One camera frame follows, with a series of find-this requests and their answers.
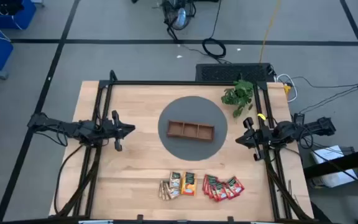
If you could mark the wooden three-compartment tray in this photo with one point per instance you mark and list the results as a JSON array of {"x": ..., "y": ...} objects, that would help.
[{"x": 190, "y": 130}]

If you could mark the black beam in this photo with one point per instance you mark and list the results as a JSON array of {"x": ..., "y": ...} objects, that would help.
[{"x": 346, "y": 161}]

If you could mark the black floor fan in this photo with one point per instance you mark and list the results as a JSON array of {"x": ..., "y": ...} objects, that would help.
[{"x": 180, "y": 17}]

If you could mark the black perforated computer case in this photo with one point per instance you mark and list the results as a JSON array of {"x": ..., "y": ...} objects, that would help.
[{"x": 228, "y": 73}]

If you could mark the strawberry sensation tea packet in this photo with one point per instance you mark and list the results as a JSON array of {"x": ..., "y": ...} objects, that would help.
[
  {"x": 229, "y": 189},
  {"x": 205, "y": 183},
  {"x": 236, "y": 185},
  {"x": 213, "y": 191},
  {"x": 210, "y": 186},
  {"x": 221, "y": 193}
]

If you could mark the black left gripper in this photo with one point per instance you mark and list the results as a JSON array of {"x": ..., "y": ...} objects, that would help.
[{"x": 117, "y": 129}]

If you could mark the grey round woven placemat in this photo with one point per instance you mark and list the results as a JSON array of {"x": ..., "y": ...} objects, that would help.
[{"x": 182, "y": 109}]

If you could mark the yellow tag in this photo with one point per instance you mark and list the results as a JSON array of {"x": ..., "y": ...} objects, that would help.
[{"x": 261, "y": 116}]

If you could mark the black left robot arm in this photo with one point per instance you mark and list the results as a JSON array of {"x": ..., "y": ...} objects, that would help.
[{"x": 61, "y": 127}]

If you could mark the vanilla cinnamon apple tea packet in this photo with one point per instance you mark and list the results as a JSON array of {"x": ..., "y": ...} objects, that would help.
[
  {"x": 174, "y": 193},
  {"x": 176, "y": 180},
  {"x": 167, "y": 193},
  {"x": 164, "y": 191}
]

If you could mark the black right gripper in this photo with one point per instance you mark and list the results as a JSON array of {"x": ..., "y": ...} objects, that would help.
[{"x": 259, "y": 137}]

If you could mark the potted green plant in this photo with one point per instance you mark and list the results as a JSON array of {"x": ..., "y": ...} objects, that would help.
[{"x": 239, "y": 95}]

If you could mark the white paper box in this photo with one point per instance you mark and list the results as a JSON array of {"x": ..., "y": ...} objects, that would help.
[{"x": 328, "y": 152}]

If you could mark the black metal table frame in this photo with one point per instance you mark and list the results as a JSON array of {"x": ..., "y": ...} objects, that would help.
[{"x": 182, "y": 83}]

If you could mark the yellow plug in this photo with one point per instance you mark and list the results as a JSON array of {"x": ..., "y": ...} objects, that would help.
[{"x": 287, "y": 89}]

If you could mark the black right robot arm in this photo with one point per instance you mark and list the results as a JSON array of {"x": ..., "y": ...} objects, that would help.
[{"x": 309, "y": 126}]

